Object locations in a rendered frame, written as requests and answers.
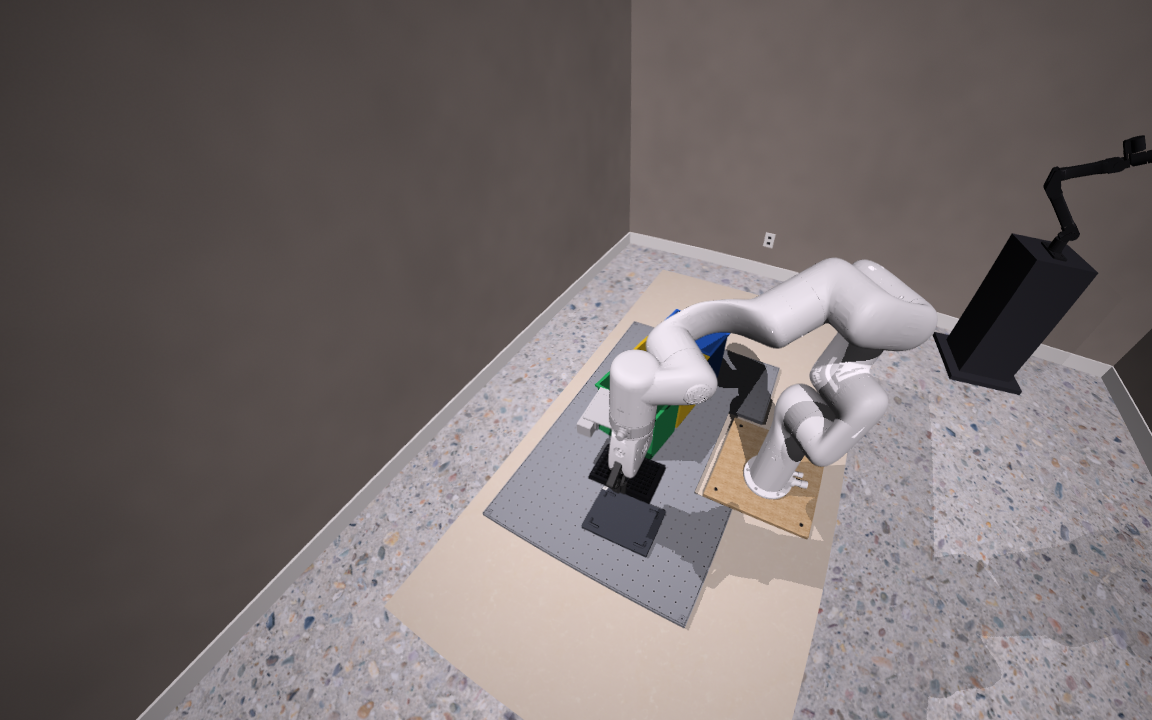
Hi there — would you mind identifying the yellow open bin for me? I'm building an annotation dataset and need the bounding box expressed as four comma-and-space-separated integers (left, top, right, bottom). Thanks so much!
634, 338, 708, 429

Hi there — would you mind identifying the blue bin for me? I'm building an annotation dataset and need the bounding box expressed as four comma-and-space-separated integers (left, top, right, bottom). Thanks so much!
696, 333, 730, 377

